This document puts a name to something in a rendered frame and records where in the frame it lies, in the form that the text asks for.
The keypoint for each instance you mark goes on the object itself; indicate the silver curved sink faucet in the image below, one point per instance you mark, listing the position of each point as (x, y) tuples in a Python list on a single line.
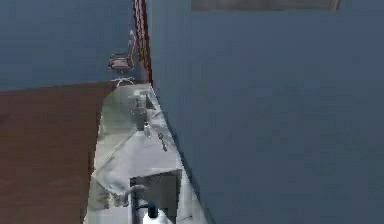
[(128, 194)]

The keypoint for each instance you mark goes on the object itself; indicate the white soap bottle black pump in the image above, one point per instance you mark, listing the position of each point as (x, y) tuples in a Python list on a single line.
[(152, 215)]

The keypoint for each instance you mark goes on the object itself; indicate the small silver cup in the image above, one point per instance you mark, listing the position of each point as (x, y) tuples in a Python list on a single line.
[(147, 130)]

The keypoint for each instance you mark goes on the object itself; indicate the dark square sink basin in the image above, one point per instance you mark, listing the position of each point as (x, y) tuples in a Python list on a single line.
[(163, 190)]

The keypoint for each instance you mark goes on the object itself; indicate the grey office swivel chair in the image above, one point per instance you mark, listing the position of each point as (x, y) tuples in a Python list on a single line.
[(122, 62)]

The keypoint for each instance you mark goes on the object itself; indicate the red-brown wooden door frame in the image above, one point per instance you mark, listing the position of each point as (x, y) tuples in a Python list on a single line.
[(142, 40)]

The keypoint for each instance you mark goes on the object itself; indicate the grey metal kitchen counter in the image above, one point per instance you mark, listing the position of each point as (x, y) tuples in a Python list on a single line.
[(140, 156)]

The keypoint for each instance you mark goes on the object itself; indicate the small dark utensil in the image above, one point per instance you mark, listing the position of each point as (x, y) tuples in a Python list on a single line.
[(162, 141)]

